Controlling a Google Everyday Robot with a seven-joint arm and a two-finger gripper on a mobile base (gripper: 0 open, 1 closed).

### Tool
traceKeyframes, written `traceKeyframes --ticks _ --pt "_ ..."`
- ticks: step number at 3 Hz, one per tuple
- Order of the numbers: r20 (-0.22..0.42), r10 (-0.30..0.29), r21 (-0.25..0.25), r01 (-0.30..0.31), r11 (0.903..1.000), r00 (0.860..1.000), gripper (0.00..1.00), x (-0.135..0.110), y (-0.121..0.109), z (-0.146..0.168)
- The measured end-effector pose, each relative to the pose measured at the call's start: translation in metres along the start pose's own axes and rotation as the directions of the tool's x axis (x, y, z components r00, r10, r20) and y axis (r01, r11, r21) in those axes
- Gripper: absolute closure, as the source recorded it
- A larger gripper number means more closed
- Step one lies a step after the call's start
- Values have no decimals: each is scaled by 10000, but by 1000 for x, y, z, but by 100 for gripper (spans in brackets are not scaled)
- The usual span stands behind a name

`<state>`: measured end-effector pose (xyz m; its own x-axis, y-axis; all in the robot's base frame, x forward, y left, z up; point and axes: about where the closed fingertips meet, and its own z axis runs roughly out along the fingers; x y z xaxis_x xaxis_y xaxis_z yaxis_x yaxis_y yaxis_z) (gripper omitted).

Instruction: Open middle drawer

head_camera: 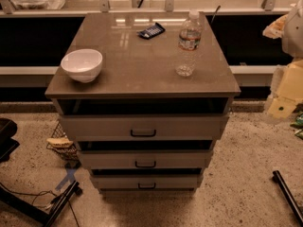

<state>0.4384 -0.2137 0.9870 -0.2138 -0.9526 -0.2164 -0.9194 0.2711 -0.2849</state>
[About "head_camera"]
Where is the black metal stand left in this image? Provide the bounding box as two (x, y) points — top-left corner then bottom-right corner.
(0, 181), (82, 227)

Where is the dark blue snack packet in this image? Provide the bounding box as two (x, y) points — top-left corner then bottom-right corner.
(137, 23), (166, 40)

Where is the black cable on floor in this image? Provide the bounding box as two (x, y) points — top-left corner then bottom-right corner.
(0, 183), (81, 227)

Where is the wire basket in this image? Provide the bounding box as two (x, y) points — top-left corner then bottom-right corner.
(46, 123), (78, 161)

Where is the grey drawer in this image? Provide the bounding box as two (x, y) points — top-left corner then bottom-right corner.
(60, 114), (229, 142)
(78, 150), (213, 169)
(90, 174), (203, 190)

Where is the black bar right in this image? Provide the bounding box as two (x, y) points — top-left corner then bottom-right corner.
(273, 170), (303, 227)

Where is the white bowl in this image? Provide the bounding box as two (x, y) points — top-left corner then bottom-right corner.
(61, 49), (103, 83)

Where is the beige sponge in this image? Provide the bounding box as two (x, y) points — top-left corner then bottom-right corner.
(46, 137), (73, 148)

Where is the clear plastic water bottle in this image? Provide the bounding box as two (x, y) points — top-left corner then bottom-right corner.
(175, 9), (203, 77)

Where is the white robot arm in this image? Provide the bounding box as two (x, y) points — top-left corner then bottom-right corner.
(263, 0), (303, 120)

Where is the black chair base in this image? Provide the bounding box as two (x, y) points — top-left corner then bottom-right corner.
(0, 118), (19, 162)

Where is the grey drawer cabinet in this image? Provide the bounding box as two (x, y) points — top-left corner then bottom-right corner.
(45, 11), (241, 195)

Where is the green snack bag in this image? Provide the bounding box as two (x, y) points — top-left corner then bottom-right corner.
(291, 112), (303, 139)

